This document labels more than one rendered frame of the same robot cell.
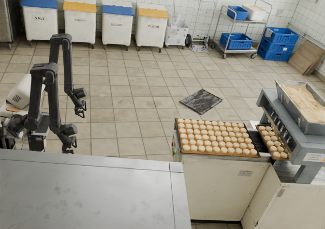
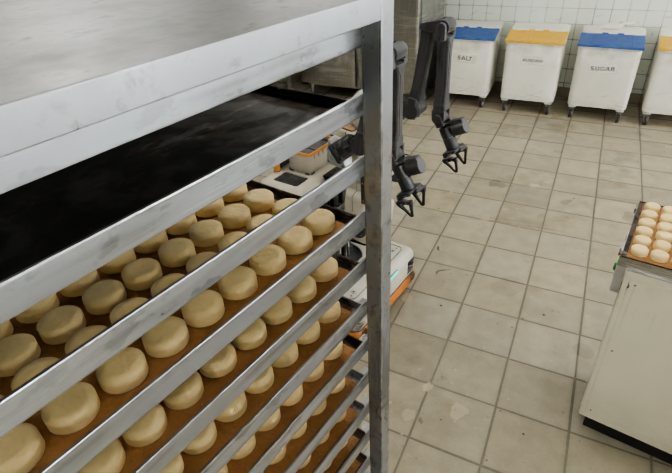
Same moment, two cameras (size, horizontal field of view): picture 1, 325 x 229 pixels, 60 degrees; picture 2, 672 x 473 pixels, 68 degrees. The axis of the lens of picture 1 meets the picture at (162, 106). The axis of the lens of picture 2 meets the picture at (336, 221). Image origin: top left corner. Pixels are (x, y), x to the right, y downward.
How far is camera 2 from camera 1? 0.59 m
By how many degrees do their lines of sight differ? 39
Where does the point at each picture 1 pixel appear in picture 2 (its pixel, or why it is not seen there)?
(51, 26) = (479, 72)
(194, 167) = (657, 304)
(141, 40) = (655, 102)
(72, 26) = (515, 71)
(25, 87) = not seen: hidden behind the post
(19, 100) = not seen: hidden behind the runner
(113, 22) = (597, 64)
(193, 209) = (648, 416)
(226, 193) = not seen: outside the picture
